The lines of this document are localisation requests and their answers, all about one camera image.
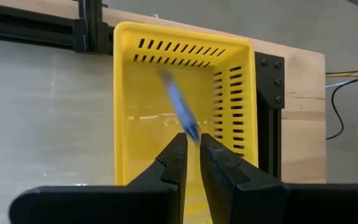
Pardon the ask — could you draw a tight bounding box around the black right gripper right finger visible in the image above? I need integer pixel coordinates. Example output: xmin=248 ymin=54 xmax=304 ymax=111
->
xmin=200 ymin=133 xmax=358 ymax=224

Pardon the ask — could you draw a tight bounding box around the yellow cable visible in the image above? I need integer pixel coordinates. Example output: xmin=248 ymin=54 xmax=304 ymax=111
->
xmin=325 ymin=70 xmax=358 ymax=78

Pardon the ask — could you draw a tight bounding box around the light wooden table board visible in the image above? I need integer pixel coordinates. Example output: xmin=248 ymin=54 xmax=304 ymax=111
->
xmin=0 ymin=0 xmax=328 ymax=184

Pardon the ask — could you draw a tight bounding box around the black aluminium table frame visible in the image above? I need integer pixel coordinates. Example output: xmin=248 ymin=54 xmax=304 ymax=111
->
xmin=0 ymin=0 xmax=286 ymax=181

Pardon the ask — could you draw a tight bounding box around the black corner bracket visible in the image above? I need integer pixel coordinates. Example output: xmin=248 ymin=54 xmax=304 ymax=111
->
xmin=254 ymin=51 xmax=286 ymax=110

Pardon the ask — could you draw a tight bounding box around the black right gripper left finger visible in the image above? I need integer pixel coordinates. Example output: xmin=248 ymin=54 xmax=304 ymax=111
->
xmin=9 ymin=133 xmax=188 ymax=224

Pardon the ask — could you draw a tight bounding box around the blue crayon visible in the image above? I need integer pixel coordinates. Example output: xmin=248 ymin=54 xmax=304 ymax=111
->
xmin=158 ymin=69 xmax=203 ymax=146

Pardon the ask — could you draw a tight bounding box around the yellow plastic basket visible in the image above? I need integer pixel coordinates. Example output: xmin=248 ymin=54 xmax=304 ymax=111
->
xmin=112 ymin=21 xmax=259 ymax=224

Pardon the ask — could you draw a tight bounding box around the thin black cable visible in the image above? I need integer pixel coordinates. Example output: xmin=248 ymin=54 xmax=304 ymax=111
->
xmin=326 ymin=74 xmax=358 ymax=141

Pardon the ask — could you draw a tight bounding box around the white cable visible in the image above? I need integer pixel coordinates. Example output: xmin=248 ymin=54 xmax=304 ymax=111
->
xmin=325 ymin=77 xmax=358 ymax=90

